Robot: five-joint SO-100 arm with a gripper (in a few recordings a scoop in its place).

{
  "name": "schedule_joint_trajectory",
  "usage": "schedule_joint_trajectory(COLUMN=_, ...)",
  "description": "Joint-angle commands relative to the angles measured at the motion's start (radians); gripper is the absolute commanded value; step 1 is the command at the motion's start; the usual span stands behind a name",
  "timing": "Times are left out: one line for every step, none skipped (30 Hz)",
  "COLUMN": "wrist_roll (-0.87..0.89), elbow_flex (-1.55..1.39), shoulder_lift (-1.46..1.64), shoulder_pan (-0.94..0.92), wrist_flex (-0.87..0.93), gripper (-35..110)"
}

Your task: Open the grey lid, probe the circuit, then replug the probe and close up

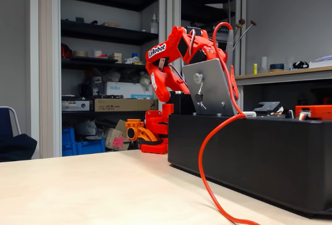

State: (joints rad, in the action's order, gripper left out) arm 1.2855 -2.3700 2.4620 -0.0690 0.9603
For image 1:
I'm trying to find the wooden top desk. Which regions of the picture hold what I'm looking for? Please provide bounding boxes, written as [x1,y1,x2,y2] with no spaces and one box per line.
[234,65,332,111]

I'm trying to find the grey crumpled plastic bag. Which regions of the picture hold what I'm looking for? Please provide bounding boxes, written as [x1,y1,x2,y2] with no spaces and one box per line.
[76,120,104,140]

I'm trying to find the long brown cardboard box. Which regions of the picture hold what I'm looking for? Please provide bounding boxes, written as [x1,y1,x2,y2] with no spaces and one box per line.
[94,98,159,112]

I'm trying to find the black latch bracket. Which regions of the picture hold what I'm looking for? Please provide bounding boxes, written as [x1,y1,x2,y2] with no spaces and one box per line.
[253,101,285,114]

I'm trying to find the black task box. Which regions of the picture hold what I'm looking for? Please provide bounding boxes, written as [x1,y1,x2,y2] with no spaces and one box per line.
[168,113,332,219]

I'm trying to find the grey test probe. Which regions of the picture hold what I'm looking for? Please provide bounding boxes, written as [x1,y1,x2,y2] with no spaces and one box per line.
[225,29,234,66]

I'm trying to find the red probe cable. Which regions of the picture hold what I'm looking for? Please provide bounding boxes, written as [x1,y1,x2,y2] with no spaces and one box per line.
[198,22,260,225]

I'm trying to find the cardboard box pink sticker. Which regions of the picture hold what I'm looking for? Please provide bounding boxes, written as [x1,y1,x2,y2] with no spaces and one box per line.
[105,128,130,151]

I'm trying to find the blue metal frame chair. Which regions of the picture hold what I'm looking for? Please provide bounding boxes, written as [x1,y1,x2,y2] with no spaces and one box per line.
[0,106,22,137]

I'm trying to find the white Weller box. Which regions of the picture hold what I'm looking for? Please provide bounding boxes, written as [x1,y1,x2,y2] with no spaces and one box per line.
[104,81,154,99]

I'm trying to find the tall blue plastic crate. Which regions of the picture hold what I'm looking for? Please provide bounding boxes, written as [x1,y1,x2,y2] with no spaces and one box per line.
[61,128,76,157]

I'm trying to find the dark jacket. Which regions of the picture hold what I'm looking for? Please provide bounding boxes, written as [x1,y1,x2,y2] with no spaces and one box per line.
[0,133,38,162]

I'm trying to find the multicolour ribbon cable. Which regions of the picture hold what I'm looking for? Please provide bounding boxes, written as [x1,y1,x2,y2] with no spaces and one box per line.
[298,110,312,121]

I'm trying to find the red display module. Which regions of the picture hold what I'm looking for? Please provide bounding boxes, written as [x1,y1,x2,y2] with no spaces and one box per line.
[295,105,332,120]

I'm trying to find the low blue plastic crate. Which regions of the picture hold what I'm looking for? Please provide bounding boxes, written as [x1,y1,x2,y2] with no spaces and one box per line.
[75,138,106,156]

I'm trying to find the red rounded object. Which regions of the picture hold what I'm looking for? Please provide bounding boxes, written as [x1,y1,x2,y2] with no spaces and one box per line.
[61,43,73,59]

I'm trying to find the grey white flat box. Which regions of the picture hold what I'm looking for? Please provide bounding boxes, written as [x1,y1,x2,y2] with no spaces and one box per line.
[61,100,93,112]

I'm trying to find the white crumpled cloth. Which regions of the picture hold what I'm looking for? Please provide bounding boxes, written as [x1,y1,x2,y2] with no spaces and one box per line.
[124,56,143,65]

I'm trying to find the white plastic bottle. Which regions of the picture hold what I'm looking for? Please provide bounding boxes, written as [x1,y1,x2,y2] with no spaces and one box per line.
[150,13,159,34]

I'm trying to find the grey metal hinged lid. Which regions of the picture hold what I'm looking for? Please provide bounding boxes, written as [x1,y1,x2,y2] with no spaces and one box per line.
[181,58,238,117]

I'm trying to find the small wooden box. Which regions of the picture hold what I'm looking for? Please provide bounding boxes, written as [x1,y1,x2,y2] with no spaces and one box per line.
[108,52,122,64]

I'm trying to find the white paper stack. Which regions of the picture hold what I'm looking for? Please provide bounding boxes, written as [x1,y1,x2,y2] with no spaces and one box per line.
[310,55,332,68]

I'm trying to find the orange printed clamp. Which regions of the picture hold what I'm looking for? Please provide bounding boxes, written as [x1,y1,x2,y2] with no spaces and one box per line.
[125,119,159,143]

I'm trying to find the small brown cardboard box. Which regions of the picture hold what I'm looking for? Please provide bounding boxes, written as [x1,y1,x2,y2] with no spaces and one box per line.
[115,119,128,132]

